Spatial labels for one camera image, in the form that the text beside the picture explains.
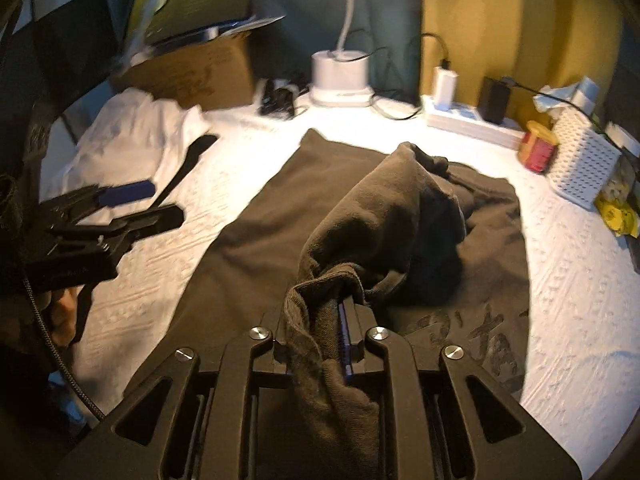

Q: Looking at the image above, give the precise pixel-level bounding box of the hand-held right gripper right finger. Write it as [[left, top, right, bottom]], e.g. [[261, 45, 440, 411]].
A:
[[337, 302, 583, 480]]

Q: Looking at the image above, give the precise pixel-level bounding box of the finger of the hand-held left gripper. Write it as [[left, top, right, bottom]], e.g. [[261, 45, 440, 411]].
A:
[[55, 204, 186, 261], [40, 180, 157, 226]]

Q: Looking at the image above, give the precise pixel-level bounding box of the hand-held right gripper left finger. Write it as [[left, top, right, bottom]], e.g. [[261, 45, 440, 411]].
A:
[[55, 310, 296, 480]]

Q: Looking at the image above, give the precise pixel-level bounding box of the brown printed t-shirt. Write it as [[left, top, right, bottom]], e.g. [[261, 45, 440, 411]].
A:
[[170, 127, 533, 480]]

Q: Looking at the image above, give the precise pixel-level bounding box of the person's left hand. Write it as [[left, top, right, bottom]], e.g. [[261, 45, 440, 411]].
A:
[[47, 285, 83, 348]]

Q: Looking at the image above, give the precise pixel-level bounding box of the white t-shirt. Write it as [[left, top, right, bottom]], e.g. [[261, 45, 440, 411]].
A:
[[57, 87, 211, 226]]

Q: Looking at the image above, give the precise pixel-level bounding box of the cardboard box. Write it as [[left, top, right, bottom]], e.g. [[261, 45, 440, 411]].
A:
[[112, 27, 256, 111]]

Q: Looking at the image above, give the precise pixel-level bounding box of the white desk lamp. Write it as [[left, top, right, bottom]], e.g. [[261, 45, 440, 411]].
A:
[[309, 0, 376, 109]]

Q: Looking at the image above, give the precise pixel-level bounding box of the white power strip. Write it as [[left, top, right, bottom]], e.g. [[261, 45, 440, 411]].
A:
[[422, 95, 526, 150]]

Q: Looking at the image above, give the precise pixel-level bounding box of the white charger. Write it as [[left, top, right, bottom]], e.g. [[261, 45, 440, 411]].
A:
[[431, 62, 457, 111]]

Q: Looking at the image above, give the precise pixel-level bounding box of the red tin can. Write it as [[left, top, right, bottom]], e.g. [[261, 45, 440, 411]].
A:
[[516, 121, 560, 175]]

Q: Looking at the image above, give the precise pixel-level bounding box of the black charger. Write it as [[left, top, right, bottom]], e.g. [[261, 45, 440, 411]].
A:
[[477, 76, 513, 125]]

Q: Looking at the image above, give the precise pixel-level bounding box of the white perforated basket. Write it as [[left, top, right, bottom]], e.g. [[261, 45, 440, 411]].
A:
[[547, 107, 623, 209]]

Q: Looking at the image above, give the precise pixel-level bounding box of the yellow duck snack bag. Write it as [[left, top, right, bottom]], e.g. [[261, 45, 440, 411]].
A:
[[595, 195, 640, 238]]

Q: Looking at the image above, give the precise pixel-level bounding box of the clear jar white lid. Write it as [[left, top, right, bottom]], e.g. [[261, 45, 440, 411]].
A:
[[597, 122, 640, 206]]

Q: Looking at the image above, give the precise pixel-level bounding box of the white blue bottle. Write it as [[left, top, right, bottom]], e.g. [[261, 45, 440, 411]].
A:
[[570, 76, 601, 113]]

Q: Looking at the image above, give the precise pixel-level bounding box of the yellow curtain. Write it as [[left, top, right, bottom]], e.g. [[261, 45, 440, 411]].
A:
[[422, 0, 623, 111]]

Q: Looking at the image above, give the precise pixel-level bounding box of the black cable bundle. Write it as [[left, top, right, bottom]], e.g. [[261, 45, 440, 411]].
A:
[[257, 77, 311, 121]]

